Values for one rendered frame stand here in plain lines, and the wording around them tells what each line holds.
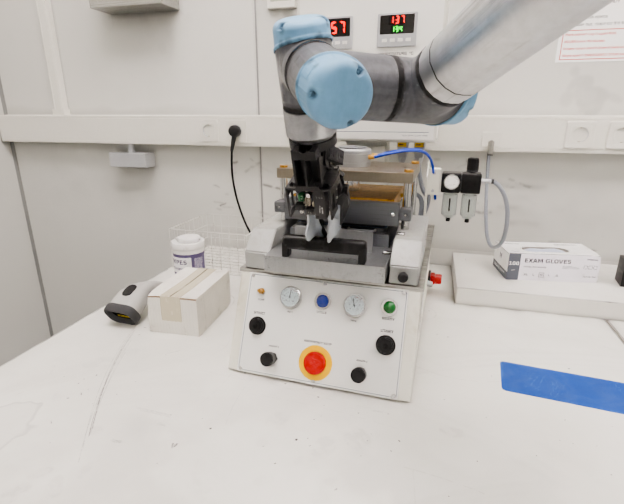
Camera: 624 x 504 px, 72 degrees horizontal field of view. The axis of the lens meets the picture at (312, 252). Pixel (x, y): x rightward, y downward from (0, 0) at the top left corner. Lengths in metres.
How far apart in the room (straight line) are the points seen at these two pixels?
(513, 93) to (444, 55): 0.93
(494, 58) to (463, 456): 0.52
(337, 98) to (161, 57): 1.23
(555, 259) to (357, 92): 0.90
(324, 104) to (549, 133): 0.97
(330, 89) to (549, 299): 0.86
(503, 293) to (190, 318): 0.75
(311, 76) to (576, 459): 0.62
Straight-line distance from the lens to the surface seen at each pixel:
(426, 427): 0.74
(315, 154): 0.61
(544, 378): 0.93
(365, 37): 1.06
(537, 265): 1.26
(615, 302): 1.23
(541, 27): 0.43
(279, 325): 0.81
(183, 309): 0.97
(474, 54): 0.46
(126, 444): 0.75
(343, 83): 0.48
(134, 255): 1.86
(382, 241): 0.83
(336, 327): 0.78
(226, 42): 1.56
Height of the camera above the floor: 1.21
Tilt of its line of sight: 18 degrees down
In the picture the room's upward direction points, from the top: straight up
